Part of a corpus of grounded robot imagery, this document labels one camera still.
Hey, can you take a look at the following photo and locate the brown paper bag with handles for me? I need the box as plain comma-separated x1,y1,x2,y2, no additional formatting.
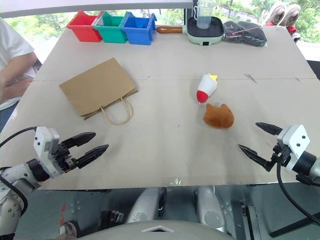
59,57,140,126

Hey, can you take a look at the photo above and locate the blue plastic bin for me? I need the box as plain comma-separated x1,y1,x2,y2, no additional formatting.
121,12,157,46

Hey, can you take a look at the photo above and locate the grey robot torso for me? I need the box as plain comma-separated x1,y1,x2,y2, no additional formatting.
74,219,237,240

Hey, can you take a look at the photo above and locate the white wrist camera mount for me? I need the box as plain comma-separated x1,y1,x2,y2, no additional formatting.
276,124,312,173
33,126,63,179

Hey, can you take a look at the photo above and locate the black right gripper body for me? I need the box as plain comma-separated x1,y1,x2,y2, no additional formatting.
270,143,291,168

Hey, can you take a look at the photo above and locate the black cloth in plastic wrap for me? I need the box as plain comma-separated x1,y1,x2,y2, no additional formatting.
221,20,268,49

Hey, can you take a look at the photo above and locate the silver rounded robot leg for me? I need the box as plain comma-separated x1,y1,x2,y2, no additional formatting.
125,186,168,225
194,186,227,233

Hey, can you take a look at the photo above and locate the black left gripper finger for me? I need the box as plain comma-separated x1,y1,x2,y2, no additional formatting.
75,143,110,169
61,131,97,151

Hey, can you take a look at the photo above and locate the person in white shirt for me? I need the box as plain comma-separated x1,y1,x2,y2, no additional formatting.
0,16,39,111

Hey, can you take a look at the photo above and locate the beige shoe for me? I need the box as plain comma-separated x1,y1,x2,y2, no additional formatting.
264,3,287,26
282,3,302,26

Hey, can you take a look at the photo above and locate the red plastic bin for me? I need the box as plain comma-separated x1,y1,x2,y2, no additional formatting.
66,10,104,43

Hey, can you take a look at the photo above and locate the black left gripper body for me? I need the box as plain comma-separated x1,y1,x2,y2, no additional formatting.
51,143,78,174

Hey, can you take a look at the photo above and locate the green plastic bin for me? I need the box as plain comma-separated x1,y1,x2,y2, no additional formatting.
93,10,129,44

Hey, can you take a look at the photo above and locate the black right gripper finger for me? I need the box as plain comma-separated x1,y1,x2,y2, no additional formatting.
237,143,274,172
255,121,284,137

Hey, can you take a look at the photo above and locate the green electric pan brown handle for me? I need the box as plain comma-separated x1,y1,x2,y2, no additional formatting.
156,16,225,47

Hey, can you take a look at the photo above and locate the brown plush toy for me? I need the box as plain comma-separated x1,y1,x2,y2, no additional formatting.
202,102,235,130

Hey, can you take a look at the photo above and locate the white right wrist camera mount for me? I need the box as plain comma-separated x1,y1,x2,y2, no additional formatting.
276,124,312,173

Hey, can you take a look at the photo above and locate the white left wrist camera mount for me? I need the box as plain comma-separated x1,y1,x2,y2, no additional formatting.
33,126,63,179

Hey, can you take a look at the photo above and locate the clear plastic measuring cup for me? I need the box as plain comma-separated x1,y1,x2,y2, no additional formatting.
192,0,214,29

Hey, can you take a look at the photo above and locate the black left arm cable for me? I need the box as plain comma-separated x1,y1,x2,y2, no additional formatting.
0,126,39,213

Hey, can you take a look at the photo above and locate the red and white toy rocket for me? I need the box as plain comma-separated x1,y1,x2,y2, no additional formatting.
196,72,219,105

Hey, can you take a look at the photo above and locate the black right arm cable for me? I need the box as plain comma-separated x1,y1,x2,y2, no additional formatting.
275,159,320,226

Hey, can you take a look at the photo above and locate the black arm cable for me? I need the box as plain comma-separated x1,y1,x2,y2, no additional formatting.
275,159,320,226
0,126,39,213

